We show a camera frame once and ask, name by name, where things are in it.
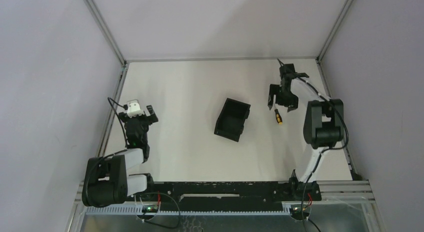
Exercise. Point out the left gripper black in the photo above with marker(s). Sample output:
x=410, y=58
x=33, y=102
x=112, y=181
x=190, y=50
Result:
x=145, y=117

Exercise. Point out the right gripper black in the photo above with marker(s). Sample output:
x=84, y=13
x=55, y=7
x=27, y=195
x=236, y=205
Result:
x=274, y=89

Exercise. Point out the yellow black screwdriver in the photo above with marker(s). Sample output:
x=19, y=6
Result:
x=278, y=117

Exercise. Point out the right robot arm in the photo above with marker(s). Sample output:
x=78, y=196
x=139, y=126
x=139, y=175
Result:
x=323, y=128

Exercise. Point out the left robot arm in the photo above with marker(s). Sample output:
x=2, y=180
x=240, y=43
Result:
x=107, y=179

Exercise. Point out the black plastic bin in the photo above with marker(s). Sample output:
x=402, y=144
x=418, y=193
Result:
x=231, y=120

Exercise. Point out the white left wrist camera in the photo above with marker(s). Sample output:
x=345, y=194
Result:
x=134, y=109

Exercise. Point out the aluminium frame back rail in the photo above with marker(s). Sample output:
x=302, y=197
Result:
x=221, y=59

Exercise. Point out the aluminium frame left rail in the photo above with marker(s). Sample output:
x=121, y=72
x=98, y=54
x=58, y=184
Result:
x=78, y=210

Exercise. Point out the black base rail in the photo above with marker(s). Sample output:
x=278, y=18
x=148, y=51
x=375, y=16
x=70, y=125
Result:
x=247, y=196

